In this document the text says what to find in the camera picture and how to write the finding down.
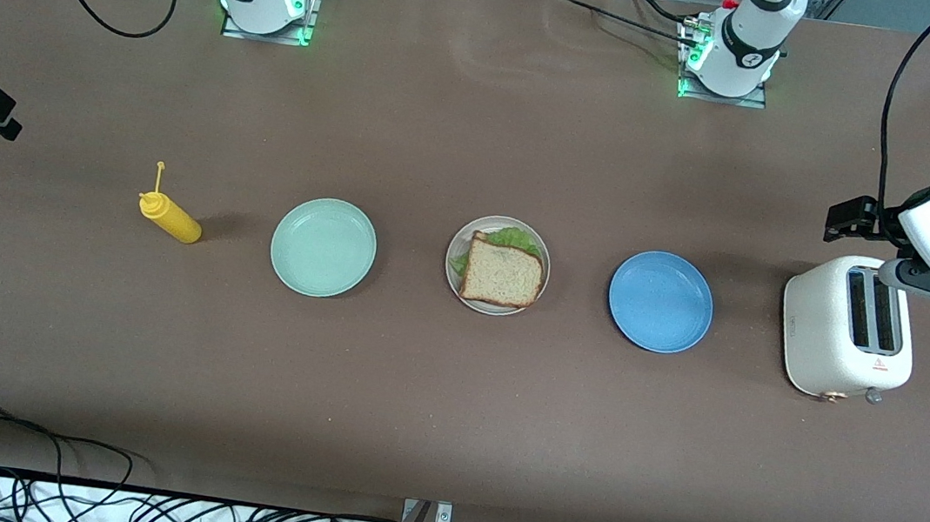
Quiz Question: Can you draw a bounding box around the yellow squeeze bottle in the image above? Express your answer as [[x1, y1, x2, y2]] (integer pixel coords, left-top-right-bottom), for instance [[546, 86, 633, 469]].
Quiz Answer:
[[134, 161, 210, 246]]

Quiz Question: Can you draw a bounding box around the long looping black cable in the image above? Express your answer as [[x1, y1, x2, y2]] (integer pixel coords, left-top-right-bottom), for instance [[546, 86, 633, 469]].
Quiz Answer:
[[0, 399, 155, 519]]

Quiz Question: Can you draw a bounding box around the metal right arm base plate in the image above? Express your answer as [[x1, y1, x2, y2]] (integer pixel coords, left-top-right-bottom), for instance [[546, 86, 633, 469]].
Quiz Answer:
[[219, 0, 322, 48]]

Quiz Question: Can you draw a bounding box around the white toaster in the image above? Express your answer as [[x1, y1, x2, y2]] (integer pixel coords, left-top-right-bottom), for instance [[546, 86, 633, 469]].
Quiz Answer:
[[772, 248, 925, 411]]

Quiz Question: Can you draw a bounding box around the black cable at arm base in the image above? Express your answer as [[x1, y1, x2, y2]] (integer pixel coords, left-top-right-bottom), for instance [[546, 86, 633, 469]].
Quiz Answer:
[[535, 0, 706, 48]]

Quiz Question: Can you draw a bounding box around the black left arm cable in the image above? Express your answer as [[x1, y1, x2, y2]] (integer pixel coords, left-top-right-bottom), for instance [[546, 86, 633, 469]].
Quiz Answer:
[[867, 0, 930, 249]]

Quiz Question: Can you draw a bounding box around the brown bread slice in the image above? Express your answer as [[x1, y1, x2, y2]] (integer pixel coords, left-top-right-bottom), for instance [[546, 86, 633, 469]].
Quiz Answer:
[[458, 231, 548, 311]]

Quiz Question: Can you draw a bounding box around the blue plate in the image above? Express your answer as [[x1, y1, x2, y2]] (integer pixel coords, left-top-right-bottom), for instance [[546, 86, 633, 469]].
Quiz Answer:
[[602, 245, 720, 358]]

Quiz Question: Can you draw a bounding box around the green lettuce leaf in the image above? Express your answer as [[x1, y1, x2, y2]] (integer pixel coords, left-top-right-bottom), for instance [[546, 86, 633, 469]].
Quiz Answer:
[[448, 219, 548, 286]]

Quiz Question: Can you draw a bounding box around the beige plate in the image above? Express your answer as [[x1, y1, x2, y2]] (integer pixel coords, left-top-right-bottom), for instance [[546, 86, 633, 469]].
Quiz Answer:
[[439, 210, 556, 322]]

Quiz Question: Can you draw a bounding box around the pale green plate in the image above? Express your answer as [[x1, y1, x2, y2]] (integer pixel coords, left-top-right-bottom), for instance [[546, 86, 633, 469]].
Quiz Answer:
[[265, 191, 382, 304]]

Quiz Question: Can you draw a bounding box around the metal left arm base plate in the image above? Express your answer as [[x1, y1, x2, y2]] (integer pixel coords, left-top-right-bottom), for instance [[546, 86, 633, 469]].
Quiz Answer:
[[674, 19, 777, 110]]

